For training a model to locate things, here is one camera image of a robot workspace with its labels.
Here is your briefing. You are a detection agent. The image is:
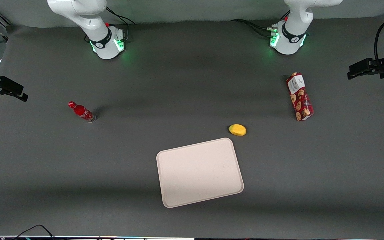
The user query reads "red cookie box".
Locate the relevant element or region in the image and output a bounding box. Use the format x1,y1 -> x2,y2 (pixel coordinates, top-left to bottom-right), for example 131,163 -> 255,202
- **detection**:
286,72 -> 314,121

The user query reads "beige plastic tray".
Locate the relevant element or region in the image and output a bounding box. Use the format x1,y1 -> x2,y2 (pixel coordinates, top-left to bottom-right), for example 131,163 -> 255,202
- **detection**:
156,137 -> 245,209

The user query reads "red cola bottle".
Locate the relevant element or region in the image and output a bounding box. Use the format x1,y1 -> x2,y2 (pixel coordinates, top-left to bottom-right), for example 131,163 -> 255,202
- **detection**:
68,101 -> 97,123

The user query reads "yellow lemon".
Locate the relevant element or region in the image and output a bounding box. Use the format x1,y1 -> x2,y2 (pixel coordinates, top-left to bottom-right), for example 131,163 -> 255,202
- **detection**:
229,124 -> 247,137

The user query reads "black arm base cable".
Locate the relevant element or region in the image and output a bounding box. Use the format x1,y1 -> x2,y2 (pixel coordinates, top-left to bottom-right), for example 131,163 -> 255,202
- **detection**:
248,24 -> 274,38
230,19 -> 270,30
105,6 -> 136,26

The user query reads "thin black table-edge cable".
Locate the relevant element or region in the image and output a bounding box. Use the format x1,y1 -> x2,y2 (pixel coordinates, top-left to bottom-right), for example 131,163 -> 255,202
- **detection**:
11,224 -> 56,240

